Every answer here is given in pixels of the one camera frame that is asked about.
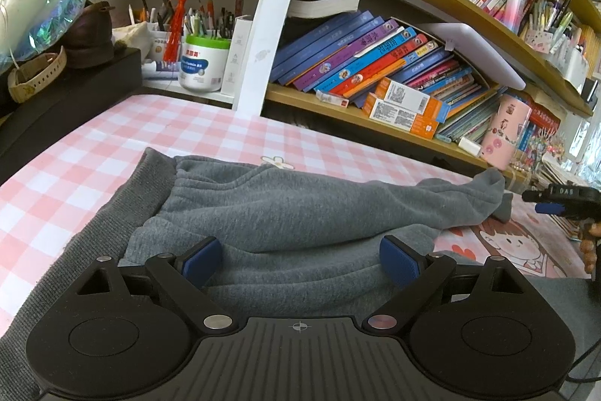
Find colourful beaded ornaments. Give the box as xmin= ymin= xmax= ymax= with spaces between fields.
xmin=514 ymin=133 xmax=571 ymax=176

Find pink sticker-covered cup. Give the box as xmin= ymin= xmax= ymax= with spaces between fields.
xmin=481 ymin=95 xmax=531 ymax=171

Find iridescent plastic bag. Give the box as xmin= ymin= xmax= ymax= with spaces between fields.
xmin=26 ymin=0 xmax=92 ymax=54

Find white blue tube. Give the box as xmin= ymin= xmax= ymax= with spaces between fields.
xmin=141 ymin=60 xmax=181 ymax=81

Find grey fleece sweater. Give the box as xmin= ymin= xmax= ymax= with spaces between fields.
xmin=0 ymin=146 xmax=601 ymax=401

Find beige watch strap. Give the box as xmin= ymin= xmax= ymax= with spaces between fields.
xmin=7 ymin=46 xmax=67 ymax=103

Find tall white carton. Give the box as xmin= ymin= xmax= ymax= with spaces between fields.
xmin=220 ymin=16 xmax=254 ymax=96

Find stack of magazines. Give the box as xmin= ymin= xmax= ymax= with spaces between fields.
xmin=540 ymin=157 xmax=601 ymax=242

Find small black box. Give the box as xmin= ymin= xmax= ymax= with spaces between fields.
xmin=580 ymin=78 xmax=601 ymax=103

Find small red white box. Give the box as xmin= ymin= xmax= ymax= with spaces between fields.
xmin=316 ymin=90 xmax=349 ymax=107

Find white jar with green lid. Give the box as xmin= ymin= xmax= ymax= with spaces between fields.
xmin=180 ymin=35 xmax=231 ymax=92

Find white tablet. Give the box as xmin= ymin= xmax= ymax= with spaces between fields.
xmin=420 ymin=21 xmax=527 ymax=91

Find crumpled white tissue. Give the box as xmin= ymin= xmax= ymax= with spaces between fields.
xmin=113 ymin=24 xmax=153 ymax=59

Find bunch of pastel pens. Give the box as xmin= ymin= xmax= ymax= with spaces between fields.
xmin=526 ymin=0 xmax=576 ymax=41

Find large black box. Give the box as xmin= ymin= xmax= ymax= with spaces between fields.
xmin=0 ymin=48 xmax=144 ymax=186

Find red tassel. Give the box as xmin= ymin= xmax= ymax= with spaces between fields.
xmin=163 ymin=0 xmax=189 ymax=64

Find person's right hand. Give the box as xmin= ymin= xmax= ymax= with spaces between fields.
xmin=581 ymin=221 xmax=601 ymax=274

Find black cable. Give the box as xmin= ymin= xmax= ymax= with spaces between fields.
xmin=566 ymin=345 xmax=601 ymax=383

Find thick black paperback book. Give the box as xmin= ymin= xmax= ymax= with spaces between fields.
xmin=286 ymin=0 xmax=364 ymax=20

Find white desk pen holder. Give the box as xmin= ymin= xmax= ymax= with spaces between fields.
xmin=547 ymin=37 xmax=590 ymax=92

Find white charger plug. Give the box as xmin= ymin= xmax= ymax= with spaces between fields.
xmin=458 ymin=137 xmax=483 ymax=157

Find brown leather pouch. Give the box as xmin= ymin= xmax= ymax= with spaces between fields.
xmin=63 ymin=1 xmax=116 ymax=68

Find row of colourful thin books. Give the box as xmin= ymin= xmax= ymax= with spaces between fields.
xmin=270 ymin=10 xmax=501 ymax=143

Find bunch of pens and pencils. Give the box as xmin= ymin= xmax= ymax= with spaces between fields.
xmin=129 ymin=0 xmax=236 ymax=40

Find white wooden bookshelf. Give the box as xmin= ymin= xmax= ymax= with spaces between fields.
xmin=61 ymin=0 xmax=601 ymax=195

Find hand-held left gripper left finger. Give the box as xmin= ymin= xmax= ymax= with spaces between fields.
xmin=77 ymin=236 xmax=240 ymax=334

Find pink gradient bottle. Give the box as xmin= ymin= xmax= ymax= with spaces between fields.
xmin=500 ymin=0 xmax=529 ymax=34

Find patterned paper pen cup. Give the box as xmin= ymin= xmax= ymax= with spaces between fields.
xmin=523 ymin=27 xmax=555 ymax=54

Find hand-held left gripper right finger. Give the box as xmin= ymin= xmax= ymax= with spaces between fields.
xmin=362 ymin=235 xmax=535 ymax=333

